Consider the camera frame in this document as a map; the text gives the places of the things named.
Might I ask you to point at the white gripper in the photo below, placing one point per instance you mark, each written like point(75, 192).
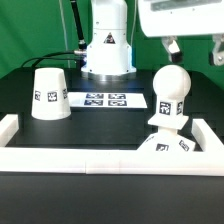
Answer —
point(173, 18)

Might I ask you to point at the white lamp bulb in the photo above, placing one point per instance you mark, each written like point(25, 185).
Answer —
point(171, 84)

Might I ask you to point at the white lamp base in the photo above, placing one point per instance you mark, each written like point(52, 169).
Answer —
point(166, 138)

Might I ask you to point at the white lamp shade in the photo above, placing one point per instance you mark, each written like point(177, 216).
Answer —
point(50, 96)

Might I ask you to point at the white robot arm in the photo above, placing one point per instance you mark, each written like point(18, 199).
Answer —
point(109, 56)

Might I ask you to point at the white U-shaped fence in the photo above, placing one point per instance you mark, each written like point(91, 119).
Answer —
point(209, 161)

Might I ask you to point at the white marker sheet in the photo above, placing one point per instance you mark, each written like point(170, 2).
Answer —
point(107, 100)

